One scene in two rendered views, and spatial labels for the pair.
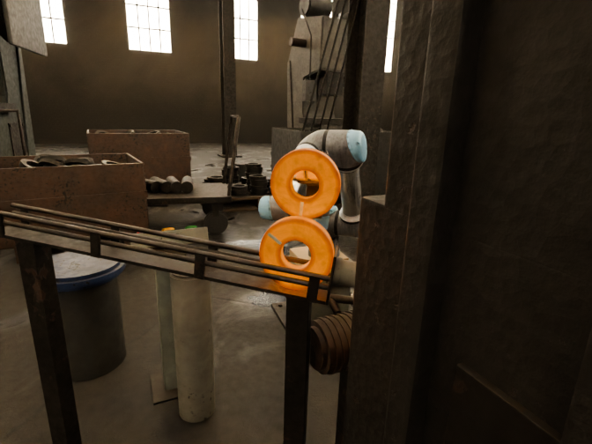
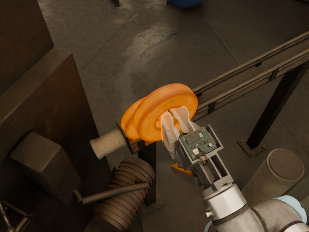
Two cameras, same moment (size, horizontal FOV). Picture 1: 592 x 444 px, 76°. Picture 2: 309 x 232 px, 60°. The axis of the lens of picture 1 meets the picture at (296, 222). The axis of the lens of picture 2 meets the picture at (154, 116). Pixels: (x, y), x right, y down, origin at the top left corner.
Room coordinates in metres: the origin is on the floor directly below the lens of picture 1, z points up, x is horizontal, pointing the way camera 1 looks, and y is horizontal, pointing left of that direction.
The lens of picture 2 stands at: (1.11, -0.26, 1.33)
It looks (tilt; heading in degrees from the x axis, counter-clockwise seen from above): 55 degrees down; 142
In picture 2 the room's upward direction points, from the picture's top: straight up
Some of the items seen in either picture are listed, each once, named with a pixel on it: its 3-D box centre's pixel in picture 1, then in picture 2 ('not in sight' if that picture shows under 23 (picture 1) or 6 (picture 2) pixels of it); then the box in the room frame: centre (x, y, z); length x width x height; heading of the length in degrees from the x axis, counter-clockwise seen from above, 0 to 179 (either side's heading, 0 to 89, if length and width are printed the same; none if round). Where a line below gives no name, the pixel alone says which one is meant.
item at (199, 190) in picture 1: (166, 172); not in sight; (3.20, 1.10, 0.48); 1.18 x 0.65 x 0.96; 105
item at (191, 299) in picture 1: (194, 344); (260, 191); (1.07, 0.32, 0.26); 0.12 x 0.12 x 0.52
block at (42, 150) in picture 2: not in sight; (50, 171); (0.71, -0.30, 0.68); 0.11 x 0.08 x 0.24; 25
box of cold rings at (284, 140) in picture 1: (331, 162); not in sight; (4.57, -0.41, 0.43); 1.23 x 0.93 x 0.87; 113
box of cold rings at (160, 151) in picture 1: (139, 163); not in sight; (4.50, 1.87, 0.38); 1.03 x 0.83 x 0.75; 118
